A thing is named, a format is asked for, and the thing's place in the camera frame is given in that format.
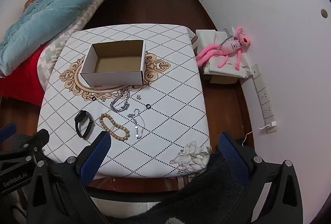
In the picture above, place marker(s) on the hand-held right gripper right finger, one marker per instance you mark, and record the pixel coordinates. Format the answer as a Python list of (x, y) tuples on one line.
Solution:
[(230, 154)]

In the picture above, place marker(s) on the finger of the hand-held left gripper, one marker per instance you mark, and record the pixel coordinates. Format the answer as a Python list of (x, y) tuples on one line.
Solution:
[(5, 132), (33, 141)]

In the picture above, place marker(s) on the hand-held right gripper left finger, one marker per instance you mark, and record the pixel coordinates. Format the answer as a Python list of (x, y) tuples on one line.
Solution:
[(99, 146)]

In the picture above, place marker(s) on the black smart band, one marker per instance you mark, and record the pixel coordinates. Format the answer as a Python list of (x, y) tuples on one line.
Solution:
[(83, 125)]

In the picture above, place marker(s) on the dark fuzzy garment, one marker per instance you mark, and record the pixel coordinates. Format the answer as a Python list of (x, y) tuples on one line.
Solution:
[(206, 195)]

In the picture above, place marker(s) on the white charger plug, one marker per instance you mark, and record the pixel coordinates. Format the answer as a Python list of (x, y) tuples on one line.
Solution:
[(272, 124)]

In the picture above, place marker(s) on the red bed sheet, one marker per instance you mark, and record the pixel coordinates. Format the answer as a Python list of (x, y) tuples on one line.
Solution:
[(18, 81)]

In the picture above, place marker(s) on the white power strip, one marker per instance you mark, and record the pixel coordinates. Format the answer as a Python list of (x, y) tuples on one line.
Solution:
[(263, 97)]

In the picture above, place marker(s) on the pink plush toy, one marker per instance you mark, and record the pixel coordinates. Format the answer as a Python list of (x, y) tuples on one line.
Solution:
[(230, 47)]

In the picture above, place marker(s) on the grey clothes hanger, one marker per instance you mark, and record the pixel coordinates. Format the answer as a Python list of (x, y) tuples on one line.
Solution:
[(223, 41)]

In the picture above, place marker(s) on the checkered grey mattress pad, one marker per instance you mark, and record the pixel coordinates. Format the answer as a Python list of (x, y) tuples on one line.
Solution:
[(75, 25)]

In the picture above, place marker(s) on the light blue blanket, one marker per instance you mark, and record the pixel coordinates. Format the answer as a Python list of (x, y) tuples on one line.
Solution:
[(46, 14)]

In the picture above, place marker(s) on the brown pillow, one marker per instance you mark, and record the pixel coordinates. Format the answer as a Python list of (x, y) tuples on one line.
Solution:
[(32, 0)]

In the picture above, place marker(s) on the round wall cap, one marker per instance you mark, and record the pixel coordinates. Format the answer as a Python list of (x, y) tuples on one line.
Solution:
[(324, 13)]

